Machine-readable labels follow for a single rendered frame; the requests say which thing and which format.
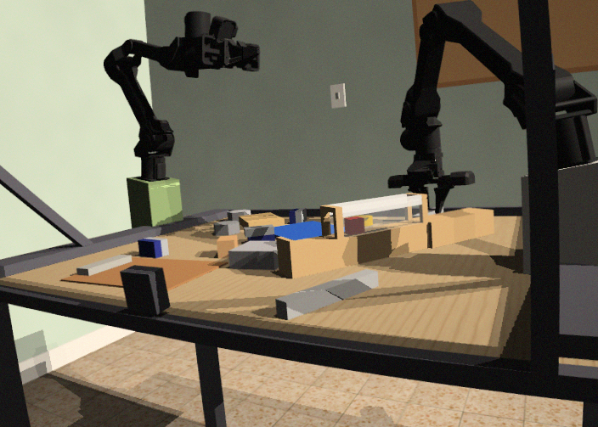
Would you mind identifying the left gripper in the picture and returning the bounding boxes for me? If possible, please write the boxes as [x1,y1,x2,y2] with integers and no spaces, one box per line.
[195,34,260,71]

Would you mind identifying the blue rectangular slab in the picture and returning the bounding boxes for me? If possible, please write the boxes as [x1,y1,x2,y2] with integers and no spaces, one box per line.
[274,221,322,240]

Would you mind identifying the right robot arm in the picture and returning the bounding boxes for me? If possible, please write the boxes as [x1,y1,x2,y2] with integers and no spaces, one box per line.
[400,0,598,184]

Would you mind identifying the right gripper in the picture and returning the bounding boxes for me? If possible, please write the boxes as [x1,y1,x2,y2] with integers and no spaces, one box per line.
[388,149,475,214]

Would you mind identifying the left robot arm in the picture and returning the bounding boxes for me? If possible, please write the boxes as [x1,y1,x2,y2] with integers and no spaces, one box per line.
[104,11,238,182]

